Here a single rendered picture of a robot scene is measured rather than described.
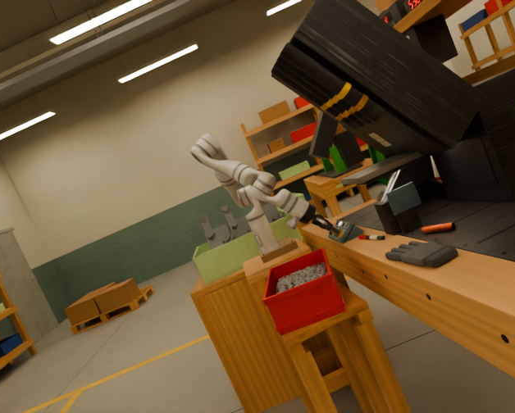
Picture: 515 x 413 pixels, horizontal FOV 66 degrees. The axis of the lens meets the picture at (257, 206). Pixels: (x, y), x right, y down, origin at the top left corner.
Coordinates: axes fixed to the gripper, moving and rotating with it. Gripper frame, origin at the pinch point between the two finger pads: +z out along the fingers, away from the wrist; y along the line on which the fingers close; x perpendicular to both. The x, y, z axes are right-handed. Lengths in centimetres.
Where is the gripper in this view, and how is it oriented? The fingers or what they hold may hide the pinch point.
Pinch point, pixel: (335, 230)
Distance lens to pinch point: 148.3
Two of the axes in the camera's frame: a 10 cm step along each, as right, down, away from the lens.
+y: -1.3, -0.4, 9.9
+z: 8.5, 5.1, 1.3
